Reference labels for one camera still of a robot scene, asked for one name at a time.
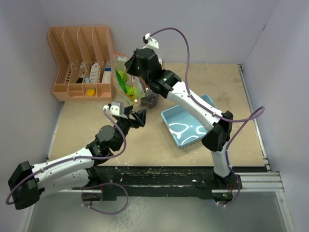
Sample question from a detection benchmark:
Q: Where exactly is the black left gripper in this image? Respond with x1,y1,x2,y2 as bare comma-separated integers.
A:
114,105,146,150

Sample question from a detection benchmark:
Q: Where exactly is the clear zip top bag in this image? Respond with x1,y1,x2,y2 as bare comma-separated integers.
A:
140,82,160,109
112,53,144,106

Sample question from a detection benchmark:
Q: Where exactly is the green custard apple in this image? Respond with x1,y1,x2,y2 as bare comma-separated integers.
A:
117,70,128,83

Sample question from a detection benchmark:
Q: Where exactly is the yellow-green custard apple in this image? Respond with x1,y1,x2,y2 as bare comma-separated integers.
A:
125,85,140,98

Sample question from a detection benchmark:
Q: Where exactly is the green chili pepper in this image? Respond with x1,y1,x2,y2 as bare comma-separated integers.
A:
116,70,126,93

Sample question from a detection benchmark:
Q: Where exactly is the light blue plastic basket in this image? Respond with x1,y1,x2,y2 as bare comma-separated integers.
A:
161,105,208,149

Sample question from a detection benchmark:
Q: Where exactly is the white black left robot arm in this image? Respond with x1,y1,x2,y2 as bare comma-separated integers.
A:
5,105,147,210

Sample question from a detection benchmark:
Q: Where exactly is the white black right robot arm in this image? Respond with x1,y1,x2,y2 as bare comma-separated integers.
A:
125,48,233,189

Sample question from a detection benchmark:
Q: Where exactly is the white blue box in organizer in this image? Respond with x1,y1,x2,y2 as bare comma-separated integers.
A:
101,60,112,84

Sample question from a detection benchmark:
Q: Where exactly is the white bottle in organizer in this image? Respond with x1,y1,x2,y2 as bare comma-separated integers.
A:
89,63,99,83

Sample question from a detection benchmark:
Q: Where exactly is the yellow block in organizer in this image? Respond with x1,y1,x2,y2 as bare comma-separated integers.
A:
86,89,96,97

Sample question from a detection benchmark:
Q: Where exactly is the orange plastic file organizer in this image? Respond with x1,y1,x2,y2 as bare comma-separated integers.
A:
48,26,114,102

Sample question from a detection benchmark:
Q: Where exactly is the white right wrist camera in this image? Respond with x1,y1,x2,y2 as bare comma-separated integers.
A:
143,33,159,50

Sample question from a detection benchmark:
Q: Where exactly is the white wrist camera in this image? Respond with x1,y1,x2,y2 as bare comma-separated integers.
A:
143,33,159,50
103,101,125,116

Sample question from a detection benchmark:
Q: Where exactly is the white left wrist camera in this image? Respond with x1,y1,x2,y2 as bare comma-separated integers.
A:
103,101,125,116

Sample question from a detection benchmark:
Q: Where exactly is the black metal base frame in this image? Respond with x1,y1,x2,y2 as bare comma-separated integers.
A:
82,166,242,203

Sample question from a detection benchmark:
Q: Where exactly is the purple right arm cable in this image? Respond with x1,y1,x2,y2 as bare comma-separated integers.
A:
149,27,266,208

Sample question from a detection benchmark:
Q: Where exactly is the aluminium rail frame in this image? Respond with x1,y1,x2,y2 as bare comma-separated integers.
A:
236,63,295,232

